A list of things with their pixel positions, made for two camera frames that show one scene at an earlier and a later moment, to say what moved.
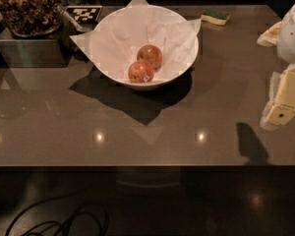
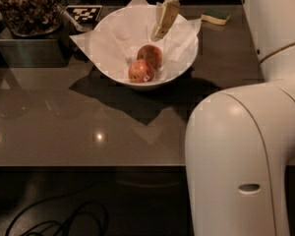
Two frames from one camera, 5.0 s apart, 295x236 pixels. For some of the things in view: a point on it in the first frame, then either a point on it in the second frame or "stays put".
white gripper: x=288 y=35 to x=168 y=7
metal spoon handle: x=77 y=26 stays put
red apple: x=151 y=54 stays put
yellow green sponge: x=215 y=16 stays put
